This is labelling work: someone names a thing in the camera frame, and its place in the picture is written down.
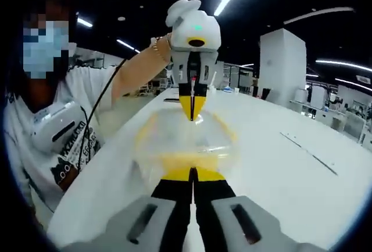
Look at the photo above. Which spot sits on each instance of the person's white printed shirt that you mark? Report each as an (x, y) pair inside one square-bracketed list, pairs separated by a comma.
[(35, 161)]

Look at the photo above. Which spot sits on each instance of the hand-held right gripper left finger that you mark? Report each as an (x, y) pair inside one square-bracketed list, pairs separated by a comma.
[(128, 223)]

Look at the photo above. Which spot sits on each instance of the white chest-worn device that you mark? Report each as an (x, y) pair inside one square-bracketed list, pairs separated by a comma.
[(55, 127)]

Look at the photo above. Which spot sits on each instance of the white square pillar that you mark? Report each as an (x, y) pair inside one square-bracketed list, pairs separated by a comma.
[(283, 65)]

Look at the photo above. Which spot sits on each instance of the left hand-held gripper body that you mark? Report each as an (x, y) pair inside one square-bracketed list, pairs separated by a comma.
[(194, 31)]

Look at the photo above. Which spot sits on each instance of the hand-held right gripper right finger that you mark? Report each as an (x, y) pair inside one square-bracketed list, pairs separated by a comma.
[(250, 223)]

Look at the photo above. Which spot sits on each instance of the clear plastic bag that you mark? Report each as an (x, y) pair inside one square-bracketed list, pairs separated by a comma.
[(180, 138)]

